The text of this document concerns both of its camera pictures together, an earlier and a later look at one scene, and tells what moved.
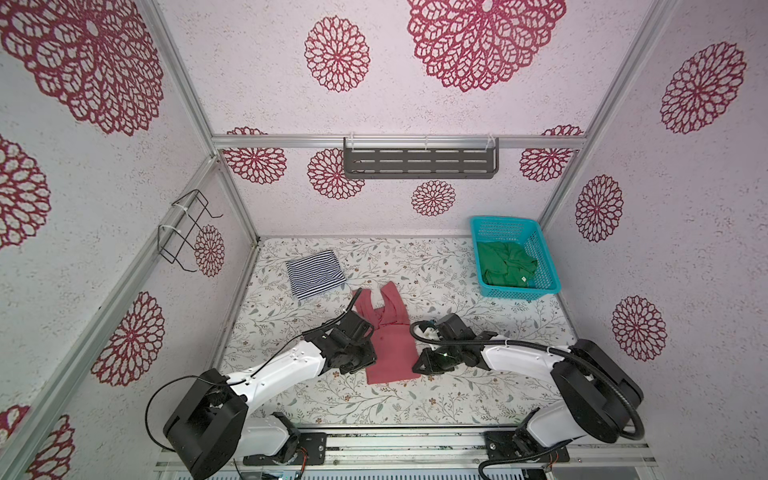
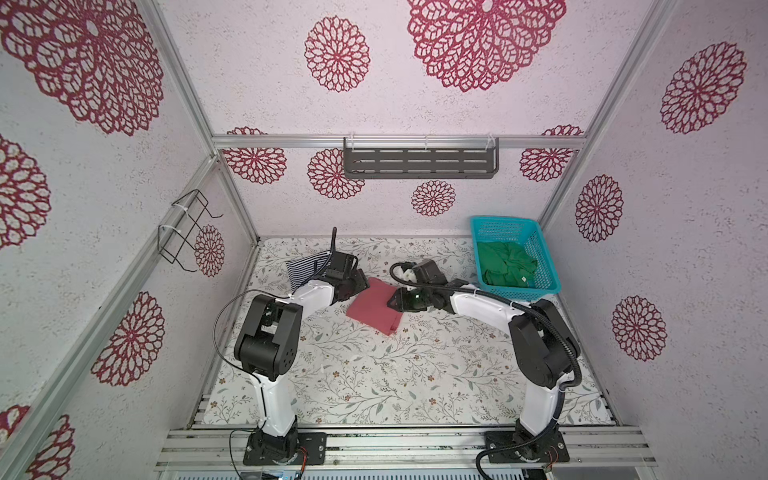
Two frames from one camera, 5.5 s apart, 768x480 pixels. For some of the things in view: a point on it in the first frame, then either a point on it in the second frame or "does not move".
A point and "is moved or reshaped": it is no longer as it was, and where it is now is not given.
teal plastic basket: [514, 258] does not move
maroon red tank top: [392, 339] is moved or reshaped
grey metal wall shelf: [421, 157] does not move
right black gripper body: [441, 359] to [415, 300]
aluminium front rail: [450, 450] does not move
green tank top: [505, 263] does not move
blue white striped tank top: [314, 274] does not move
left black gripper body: [359, 356] to [355, 283]
